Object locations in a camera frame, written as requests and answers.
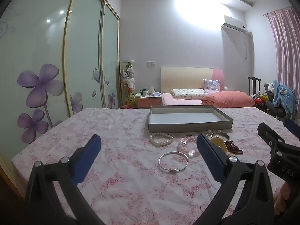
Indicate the white pipe cover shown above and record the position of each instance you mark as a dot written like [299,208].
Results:
[249,44]

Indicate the red and yellow toys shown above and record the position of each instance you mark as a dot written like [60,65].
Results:
[260,99]

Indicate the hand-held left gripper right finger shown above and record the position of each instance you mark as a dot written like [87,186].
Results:
[208,159]

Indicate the small lilac pillow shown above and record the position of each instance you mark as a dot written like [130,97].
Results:
[212,84]

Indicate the pink curtain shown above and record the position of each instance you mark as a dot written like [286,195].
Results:
[286,51]

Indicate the flower print sliding wardrobe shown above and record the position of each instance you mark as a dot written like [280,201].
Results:
[46,51]

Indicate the pink floral tablecloth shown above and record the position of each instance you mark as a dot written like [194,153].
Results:
[117,133]

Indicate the dark wooden chair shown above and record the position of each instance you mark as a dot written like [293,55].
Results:
[254,84]

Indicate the curtain rod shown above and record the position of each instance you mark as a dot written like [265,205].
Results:
[276,10]

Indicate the white floral pillow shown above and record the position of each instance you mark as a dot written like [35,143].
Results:
[187,93]

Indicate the column of plush toys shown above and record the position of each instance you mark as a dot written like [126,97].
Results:
[129,82]

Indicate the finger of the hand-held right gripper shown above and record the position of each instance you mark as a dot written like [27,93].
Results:
[293,127]
[267,132]

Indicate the person's right hand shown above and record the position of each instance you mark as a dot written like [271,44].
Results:
[283,194]

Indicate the white wall socket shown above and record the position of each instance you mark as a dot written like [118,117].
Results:
[151,63]

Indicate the dark padded seat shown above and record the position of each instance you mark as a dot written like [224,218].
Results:
[276,110]

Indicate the pink and white nightstand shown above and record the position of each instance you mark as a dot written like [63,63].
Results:
[148,101]

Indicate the cream wrist watch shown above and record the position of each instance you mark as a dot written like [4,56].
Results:
[218,141]

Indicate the blue folded cloth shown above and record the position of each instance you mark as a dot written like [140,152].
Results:
[155,94]

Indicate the grey cardboard tray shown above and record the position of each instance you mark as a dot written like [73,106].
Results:
[182,119]

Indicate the blue fleece garment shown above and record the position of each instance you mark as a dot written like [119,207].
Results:
[284,96]

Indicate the tissue box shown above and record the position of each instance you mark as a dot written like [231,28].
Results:
[151,90]

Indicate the pink bed with headboard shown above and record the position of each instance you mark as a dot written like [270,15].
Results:
[185,77]

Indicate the thin silver bangle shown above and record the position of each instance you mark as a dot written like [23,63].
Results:
[173,171]

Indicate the white air conditioner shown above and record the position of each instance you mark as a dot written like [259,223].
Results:
[234,24]

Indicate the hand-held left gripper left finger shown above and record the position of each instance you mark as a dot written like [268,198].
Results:
[88,159]

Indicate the folded pink quilt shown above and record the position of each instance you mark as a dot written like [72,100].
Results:
[227,98]

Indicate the silver cuff bangle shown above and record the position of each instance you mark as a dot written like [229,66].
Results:
[222,132]

